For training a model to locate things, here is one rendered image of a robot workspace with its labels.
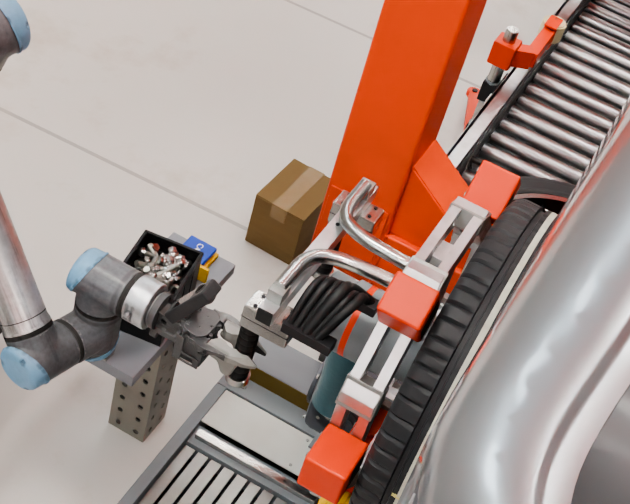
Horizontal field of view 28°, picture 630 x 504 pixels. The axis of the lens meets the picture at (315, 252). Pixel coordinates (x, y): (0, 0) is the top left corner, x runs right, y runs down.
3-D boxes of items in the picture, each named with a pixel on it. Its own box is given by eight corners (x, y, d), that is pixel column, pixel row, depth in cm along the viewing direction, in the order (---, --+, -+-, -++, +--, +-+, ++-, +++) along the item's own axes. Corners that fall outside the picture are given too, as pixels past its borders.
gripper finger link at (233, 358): (251, 383, 220) (210, 355, 223) (257, 361, 216) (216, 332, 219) (240, 393, 218) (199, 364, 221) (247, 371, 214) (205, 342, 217)
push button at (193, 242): (200, 271, 283) (202, 264, 282) (174, 257, 284) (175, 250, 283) (216, 254, 288) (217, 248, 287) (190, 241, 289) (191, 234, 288)
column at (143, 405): (142, 442, 302) (167, 325, 274) (108, 422, 304) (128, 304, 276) (164, 416, 309) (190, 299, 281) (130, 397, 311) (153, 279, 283)
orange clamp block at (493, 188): (498, 221, 221) (521, 177, 222) (458, 202, 223) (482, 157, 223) (498, 227, 228) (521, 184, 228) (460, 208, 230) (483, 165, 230)
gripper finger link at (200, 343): (234, 352, 219) (196, 325, 222) (236, 346, 218) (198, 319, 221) (218, 367, 216) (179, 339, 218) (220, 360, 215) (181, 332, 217)
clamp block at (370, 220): (368, 243, 235) (375, 222, 231) (326, 221, 237) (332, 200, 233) (379, 229, 239) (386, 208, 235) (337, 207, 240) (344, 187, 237)
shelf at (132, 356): (131, 387, 259) (133, 378, 257) (63, 348, 263) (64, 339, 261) (233, 273, 290) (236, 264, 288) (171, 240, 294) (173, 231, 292)
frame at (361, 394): (320, 546, 223) (402, 343, 186) (288, 528, 224) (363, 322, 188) (436, 363, 262) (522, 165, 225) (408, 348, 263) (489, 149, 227)
